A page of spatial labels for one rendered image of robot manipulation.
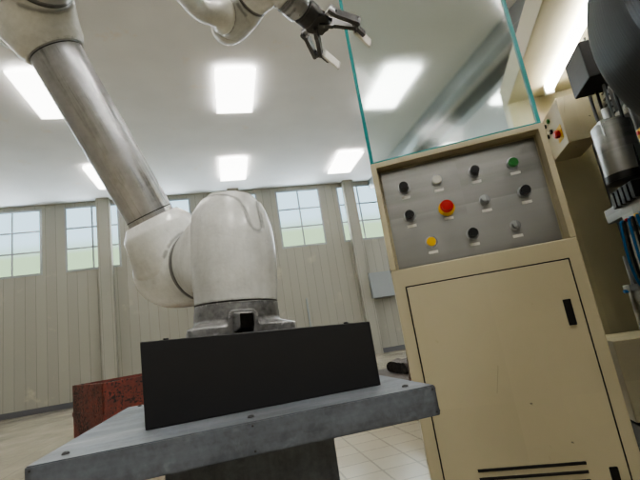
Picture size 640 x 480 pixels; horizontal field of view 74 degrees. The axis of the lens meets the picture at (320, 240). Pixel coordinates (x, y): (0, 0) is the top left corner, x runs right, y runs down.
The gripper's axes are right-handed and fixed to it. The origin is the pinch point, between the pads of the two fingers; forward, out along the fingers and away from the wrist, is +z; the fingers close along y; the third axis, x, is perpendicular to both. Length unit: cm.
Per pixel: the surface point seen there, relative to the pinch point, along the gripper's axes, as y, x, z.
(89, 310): -1038, 39, 162
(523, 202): 26, -33, 58
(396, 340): -665, 116, 828
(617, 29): 66, -37, 4
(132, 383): -268, -104, 56
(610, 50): 64, -37, 8
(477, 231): 15, -44, 50
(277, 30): -326, 365, 118
